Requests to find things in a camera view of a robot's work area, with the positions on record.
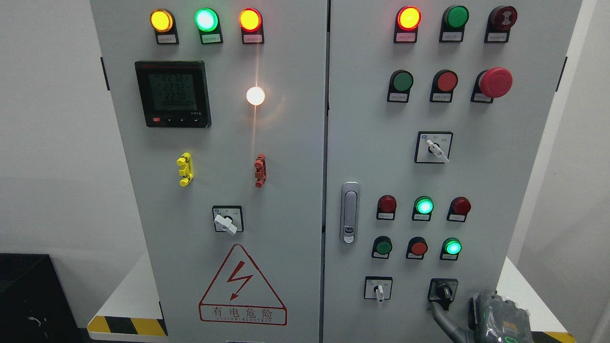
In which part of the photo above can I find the red push button lower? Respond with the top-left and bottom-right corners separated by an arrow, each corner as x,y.
406,236 -> 428,260

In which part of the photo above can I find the black digital power meter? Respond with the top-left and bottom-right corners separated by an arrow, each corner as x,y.
134,61 -> 212,128

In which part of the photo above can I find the black rotary knob switch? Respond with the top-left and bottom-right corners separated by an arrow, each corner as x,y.
427,278 -> 459,311

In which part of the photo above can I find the white selector switch upper right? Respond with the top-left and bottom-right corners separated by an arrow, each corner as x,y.
414,131 -> 453,164

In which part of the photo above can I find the dark red indicator light left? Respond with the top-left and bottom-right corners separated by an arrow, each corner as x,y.
376,195 -> 397,220

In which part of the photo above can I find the yellow terminal handle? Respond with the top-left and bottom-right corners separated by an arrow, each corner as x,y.
176,152 -> 194,187

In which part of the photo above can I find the red emergency stop mushroom button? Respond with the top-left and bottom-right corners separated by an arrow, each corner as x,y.
470,67 -> 513,104

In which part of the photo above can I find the white lit indicator lamp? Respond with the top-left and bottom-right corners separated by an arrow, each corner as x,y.
246,86 -> 266,106

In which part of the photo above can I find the red terminal handle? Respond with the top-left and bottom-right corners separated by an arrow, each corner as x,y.
254,154 -> 267,188

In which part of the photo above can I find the dark red buzzer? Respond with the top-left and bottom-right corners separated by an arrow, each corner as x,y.
484,6 -> 517,43

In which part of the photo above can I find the dark red indicator light right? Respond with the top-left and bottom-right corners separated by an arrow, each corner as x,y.
447,197 -> 471,223

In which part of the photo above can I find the red-orange indicator light door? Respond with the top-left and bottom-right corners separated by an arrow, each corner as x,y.
238,7 -> 265,45
394,6 -> 421,43

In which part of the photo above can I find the green push button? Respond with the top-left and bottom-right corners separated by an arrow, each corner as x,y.
372,236 -> 393,259
387,70 -> 414,103

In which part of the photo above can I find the red-orange indicator light right door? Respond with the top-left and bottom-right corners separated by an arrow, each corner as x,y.
394,6 -> 421,43

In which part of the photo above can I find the red push button upper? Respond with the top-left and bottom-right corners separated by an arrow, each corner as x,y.
429,69 -> 459,103

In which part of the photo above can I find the green push button lower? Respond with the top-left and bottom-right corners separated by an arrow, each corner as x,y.
372,236 -> 393,259

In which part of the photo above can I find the green unlit indicator light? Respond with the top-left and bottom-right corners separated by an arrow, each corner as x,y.
439,6 -> 470,43

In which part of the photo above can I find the white selector switch lower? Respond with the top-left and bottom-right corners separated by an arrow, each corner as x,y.
363,276 -> 394,303

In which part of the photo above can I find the yellow indicator light top left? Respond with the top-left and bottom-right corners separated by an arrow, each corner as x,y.
150,9 -> 179,45

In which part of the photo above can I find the red push button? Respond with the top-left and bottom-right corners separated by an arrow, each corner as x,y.
406,236 -> 428,260
429,69 -> 459,103

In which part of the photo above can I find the green push button upper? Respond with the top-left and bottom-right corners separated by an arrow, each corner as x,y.
387,70 -> 414,103

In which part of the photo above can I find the white selector switch left door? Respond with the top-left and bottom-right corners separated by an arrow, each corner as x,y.
212,205 -> 244,236

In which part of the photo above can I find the red-orange indicator light left door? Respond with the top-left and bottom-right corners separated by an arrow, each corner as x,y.
238,7 -> 265,45

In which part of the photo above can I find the silver cabinet door latch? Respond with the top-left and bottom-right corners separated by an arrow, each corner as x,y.
340,182 -> 360,244

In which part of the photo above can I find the grey electrical control cabinet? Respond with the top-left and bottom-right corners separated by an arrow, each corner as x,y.
90,0 -> 582,343

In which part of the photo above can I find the white platform with hazard stripes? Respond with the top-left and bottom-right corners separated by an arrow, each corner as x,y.
87,252 -> 576,343

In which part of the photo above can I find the red electric hazard warning sticker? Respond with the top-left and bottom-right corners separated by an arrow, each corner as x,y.
199,244 -> 287,326

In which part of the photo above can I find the green lit indicator middle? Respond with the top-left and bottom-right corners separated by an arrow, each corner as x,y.
412,196 -> 434,222

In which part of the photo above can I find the black box lower left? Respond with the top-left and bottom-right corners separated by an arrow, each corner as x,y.
0,253 -> 82,343

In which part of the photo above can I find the white selector switch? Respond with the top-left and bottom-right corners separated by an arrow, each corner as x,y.
414,131 -> 453,164
363,276 -> 394,303

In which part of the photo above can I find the dark red indicator light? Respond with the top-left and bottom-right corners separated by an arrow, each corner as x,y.
376,195 -> 397,220
447,197 -> 471,223

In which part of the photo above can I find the green lit indicator light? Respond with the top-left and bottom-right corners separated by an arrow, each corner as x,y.
194,7 -> 223,45

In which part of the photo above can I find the green lit indicator lower right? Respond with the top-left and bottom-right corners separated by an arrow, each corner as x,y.
439,237 -> 462,261

